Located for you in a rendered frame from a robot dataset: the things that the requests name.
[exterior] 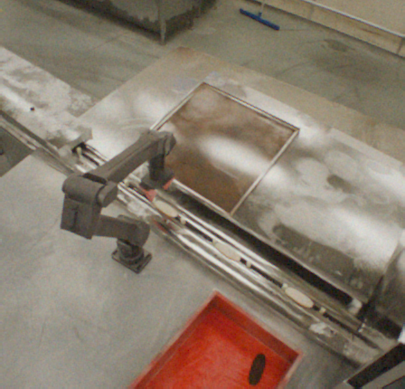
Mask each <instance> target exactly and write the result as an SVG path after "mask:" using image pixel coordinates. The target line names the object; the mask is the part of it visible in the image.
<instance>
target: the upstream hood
mask: <svg viewBox="0 0 405 389"><path fill-rule="evenodd" d="M0 115H1V116H2V117H3V118H4V119H6V120H8V121H9V122H10V123H12V125H14V126H15V127H17V128H18V129H20V130H21V131H22V132H23V133H24V134H25V135H26V136H28V137H31V138H33V139H34V140H36V141H37V142H38V143H39V144H40V145H42V146H43V147H45V148H46V149H48V150H49V151H51V152H52V153H53V154H54V155H56V157H58V158H59V159H60V160H63V159H64V158H65V157H66V156H67V155H69V154H70V153H72V151H71V150H72V149H73V148H74V147H76V146H77V145H78V144H80V143H81V142H83V140H85V144H86V143H87V141H89V140H90V139H93V140H94V138H93V135H92V128H91V127H90V126H88V125H86V124H85V123H83V122H81V121H80V120H78V119H76V118H74V117H73V116H72V115H71V114H69V113H67V111H65V110H64V109H61V108H60V107H58V106H57V105H55V104H53V103H52V102H50V101H48V100H46V99H45V98H43V97H42V96H40V95H39V94H37V93H35V92H34V91H32V90H31V89H29V88H28V87H26V86H25V85H22V84H21V83H20V82H19V81H16V80H15V79H13V78H12V77H10V76H9V75H8V74H7V75H6V74H4V73H3V72H1V71H0Z"/></svg>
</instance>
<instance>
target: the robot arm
mask: <svg viewBox="0 0 405 389"><path fill-rule="evenodd" d="M176 142H177V141H176V138H175V136H174V133H171V132H168V131H164V130H163V131H162V132H159V131H155V130H152V129H149V128H148V129H146V130H145V131H143V132H142V134H141V136H140V137H138V140H137V141H136V142H135V143H133V144H132V145H130V146H129V147H127V148H125V149H124V150H122V151H120V153H118V154H117V155H115V156H114V157H112V158H111V159H110V160H108V161H107V162H105V163H104V164H102V165H101V166H99V167H98V168H96V169H91V170H89V171H87V172H86V173H83V172H81V171H76V172H75V173H73V174H71V175H70V176H68V177H66V178H65V179H64V180H63V182H62V185H61V191H62V193H63V194H64V197H63V203H62V210H61V229H63V230H64V231H67V232H72V233H75V234H77V235H79V236H81V237H84V238H85V239H88V240H91V239H92V237H93V236H102V237H108V238H113V239H117V240H116V244H117V245H118V247H117V248H116V249H115V250H114V251H113V252H112V253H111V255H112V259H113V260H115V261H117V262H118V263H120V264H122V265H123V266H125V267H127V268H128V269H130V270H132V271H134V272H135V273H136V274H139V273H140V272H141V271H142V269H144V267H145V266H146V265H147V264H148V262H149V261H150V260H151V259H152V253H151V252H149V251H147V250H145V249H143V246H144V245H145V244H146V241H147V239H148V237H149V234H150V229H151V225H150V224H149V223H146V222H142V221H138V220H136V219H133V218H130V217H127V215H124V214H121V213H120V214H119V215H118V216H117V218H115V217H114V216H110V215H106V214H102V213H101V212H102V209H103V208H107V207H108V206H109V205H111V204H112V203H113V202H114V200H115V199H117V197H118V183H120V182H121V181H122V180H123V179H125V178H127V177H128V176H130V175H131V174H132V173H133V172H135V171H136V169H137V168H138V167H140V166H141V165H142V164H144V163H145V162H146V161H148V173H147V174H146V175H145V176H142V177H141V178H140V183H139V184H138V187H139V188H140V189H141V190H142V191H143V192H144V193H146V195H147V197H148V198H149V201H151V202H153V201H154V198H155V195H156V191H155V189H156V188H157V187H158V186H159V185H160V186H162V187H163V188H164V189H165V190H166V189H167V188H168V186H169V185H170V184H171V182H172V181H173V180H174V178H175V177H176V175H175V174H174V171H173V170H172V169H170V168H169V167H167V166H165V157H166V156H168V155H169V154H170V152H171V150H172V149H173V147H175V145H176ZM166 183H167V184H166ZM150 195H151V197H150Z"/></svg>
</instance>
